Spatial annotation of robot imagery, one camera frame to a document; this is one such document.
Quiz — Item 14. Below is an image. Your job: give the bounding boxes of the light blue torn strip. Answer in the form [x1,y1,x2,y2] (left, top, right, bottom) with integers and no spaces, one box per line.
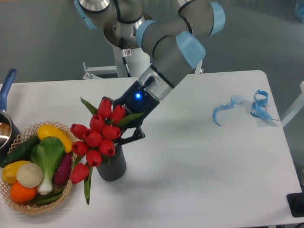
[212,95,243,126]

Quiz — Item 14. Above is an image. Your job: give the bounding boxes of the white frame bar right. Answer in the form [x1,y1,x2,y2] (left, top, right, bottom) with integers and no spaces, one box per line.
[281,81,304,128]

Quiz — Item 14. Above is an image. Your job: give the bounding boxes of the blue handled saucepan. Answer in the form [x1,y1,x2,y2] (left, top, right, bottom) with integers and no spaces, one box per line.
[0,68,20,162]

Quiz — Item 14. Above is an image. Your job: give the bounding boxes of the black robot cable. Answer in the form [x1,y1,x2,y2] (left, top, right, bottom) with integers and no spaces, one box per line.
[120,37,132,78]

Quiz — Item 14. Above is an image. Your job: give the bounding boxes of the blue crumpled ribbon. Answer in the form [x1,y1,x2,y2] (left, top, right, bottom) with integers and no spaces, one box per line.
[250,90,279,122]

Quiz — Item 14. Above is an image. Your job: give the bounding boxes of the woven wicker basket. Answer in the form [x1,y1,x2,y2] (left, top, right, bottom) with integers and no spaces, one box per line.
[0,121,76,215]

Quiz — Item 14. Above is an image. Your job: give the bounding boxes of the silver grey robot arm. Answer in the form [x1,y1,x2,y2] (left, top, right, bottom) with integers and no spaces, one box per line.
[74,0,226,145]

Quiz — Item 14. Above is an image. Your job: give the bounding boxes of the cream steamed bun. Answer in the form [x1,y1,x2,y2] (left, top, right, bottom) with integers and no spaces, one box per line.
[16,162,43,188]

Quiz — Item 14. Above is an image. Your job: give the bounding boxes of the red tulip bouquet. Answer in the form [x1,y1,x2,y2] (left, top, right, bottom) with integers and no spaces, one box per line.
[70,98,143,204]

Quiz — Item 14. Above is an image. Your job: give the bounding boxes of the orange fruit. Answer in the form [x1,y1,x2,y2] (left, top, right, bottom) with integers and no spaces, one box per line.
[10,182,37,203]

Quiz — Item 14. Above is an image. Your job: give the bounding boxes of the dark grey ribbed vase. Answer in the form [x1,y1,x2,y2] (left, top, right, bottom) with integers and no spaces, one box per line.
[97,144,127,181]

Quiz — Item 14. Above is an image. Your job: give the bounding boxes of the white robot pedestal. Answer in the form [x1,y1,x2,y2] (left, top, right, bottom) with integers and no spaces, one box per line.
[103,13,159,78]

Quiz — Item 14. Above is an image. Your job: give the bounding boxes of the purple sweet potato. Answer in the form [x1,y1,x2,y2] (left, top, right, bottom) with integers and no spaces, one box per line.
[53,153,73,185]

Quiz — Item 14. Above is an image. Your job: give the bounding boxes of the green bok choy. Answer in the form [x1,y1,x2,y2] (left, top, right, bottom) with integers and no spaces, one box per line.
[30,136,65,195]

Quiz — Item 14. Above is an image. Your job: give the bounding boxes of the green bean pods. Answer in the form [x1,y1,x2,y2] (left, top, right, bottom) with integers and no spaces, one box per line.
[33,189,64,206]

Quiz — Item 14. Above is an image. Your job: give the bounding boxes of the black device at edge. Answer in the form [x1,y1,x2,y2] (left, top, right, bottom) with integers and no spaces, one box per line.
[286,192,304,218]

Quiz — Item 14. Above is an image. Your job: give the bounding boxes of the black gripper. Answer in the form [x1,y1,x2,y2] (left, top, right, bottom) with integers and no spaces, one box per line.
[101,81,160,144]

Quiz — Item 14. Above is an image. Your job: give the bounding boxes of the dark green cucumber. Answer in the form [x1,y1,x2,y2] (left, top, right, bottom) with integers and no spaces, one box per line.
[0,135,40,168]

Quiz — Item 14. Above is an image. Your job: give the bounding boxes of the white metal base frame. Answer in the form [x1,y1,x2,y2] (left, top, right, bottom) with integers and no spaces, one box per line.
[83,53,203,79]

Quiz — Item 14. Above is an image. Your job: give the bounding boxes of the blue object top right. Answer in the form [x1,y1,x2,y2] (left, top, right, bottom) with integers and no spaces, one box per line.
[294,0,304,23]

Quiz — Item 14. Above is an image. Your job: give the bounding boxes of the yellow bell pepper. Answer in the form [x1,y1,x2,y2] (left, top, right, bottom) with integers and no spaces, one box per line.
[1,161,30,184]

